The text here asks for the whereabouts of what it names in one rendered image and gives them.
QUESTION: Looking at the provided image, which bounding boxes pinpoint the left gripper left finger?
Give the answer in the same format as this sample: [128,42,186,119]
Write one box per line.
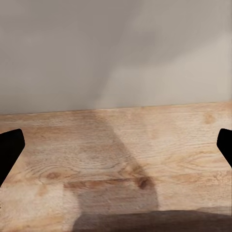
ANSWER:
[0,129,25,187]

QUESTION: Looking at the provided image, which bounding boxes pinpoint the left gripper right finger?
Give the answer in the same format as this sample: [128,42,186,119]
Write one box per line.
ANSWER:
[217,128,232,167]

